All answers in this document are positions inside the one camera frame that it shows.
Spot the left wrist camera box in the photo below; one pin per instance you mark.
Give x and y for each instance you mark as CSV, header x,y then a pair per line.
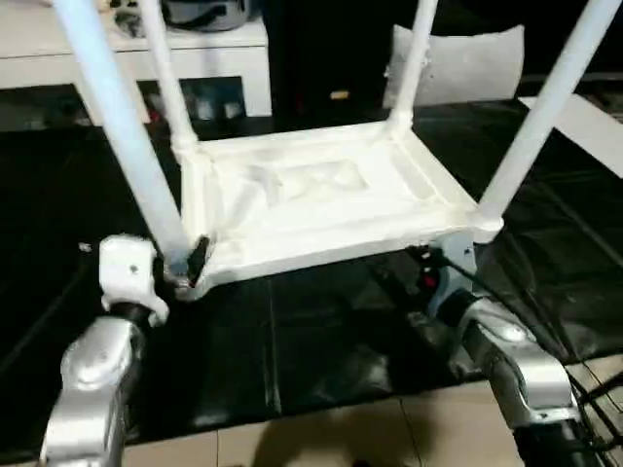
x,y
129,272

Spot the grey helmet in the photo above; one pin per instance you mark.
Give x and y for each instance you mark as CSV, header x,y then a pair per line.
x,y
209,14

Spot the small white jar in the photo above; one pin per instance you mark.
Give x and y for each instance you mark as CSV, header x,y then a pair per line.
x,y
229,108
203,108

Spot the white plastic table top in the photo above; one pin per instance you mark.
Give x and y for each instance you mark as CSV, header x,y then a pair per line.
x,y
316,224

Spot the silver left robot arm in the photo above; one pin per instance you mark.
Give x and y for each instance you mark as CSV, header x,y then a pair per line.
x,y
92,370

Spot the grey cushion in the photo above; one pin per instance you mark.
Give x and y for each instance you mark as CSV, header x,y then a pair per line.
x,y
467,63

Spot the dark clutter pile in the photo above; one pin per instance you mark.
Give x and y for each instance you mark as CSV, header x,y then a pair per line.
x,y
129,23

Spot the white sideboard with glass doors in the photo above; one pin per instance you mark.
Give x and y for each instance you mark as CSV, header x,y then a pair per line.
x,y
48,53

